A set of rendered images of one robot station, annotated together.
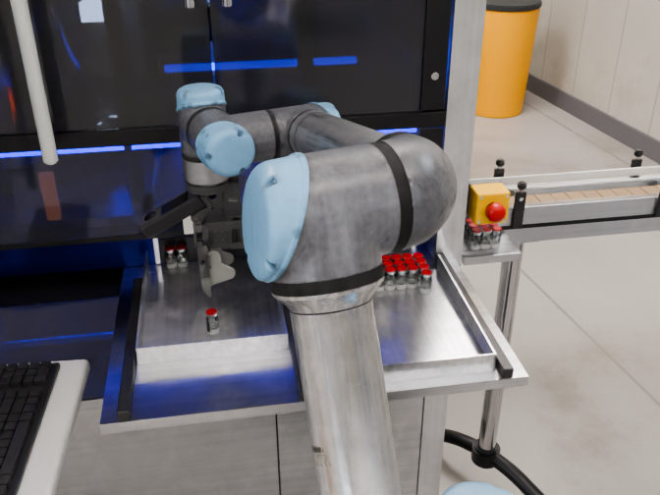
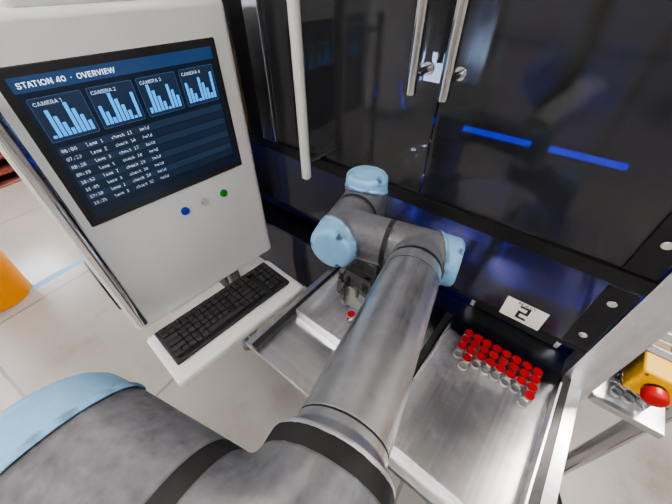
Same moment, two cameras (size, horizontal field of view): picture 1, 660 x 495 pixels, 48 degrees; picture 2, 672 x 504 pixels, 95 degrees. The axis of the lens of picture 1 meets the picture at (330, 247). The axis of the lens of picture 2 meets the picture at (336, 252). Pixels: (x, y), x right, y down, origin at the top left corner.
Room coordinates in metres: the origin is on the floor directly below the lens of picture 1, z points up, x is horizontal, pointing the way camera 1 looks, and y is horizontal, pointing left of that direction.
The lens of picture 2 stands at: (0.75, -0.13, 1.60)
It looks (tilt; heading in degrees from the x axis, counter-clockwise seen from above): 43 degrees down; 48
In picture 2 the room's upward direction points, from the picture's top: straight up
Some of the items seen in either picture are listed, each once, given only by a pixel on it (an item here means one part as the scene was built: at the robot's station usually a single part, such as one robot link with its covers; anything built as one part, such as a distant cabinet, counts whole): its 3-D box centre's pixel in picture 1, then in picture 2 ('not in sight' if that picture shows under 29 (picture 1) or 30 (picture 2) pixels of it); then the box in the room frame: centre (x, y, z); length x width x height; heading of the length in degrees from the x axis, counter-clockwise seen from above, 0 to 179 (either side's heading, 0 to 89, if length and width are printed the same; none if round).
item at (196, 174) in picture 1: (206, 167); not in sight; (1.11, 0.20, 1.20); 0.08 x 0.08 x 0.05
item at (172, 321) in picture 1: (210, 296); (370, 298); (1.20, 0.23, 0.90); 0.34 x 0.26 x 0.04; 9
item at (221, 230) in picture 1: (215, 212); (362, 263); (1.11, 0.19, 1.12); 0.09 x 0.08 x 0.12; 99
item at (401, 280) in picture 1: (384, 279); (492, 369); (1.25, -0.11, 0.90); 0.18 x 0.02 x 0.05; 99
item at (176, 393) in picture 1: (303, 320); (410, 355); (1.15, 0.05, 0.87); 0.70 x 0.48 x 0.02; 99
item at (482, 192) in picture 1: (487, 201); (655, 376); (1.41, -0.33, 0.99); 0.08 x 0.07 x 0.07; 9
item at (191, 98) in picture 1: (202, 122); (364, 200); (1.11, 0.20, 1.28); 0.09 x 0.08 x 0.11; 23
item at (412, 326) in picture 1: (397, 312); (472, 409); (1.14, -0.12, 0.90); 0.34 x 0.26 x 0.04; 9
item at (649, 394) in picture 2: (494, 211); (654, 394); (1.36, -0.34, 0.99); 0.04 x 0.04 x 0.04; 9
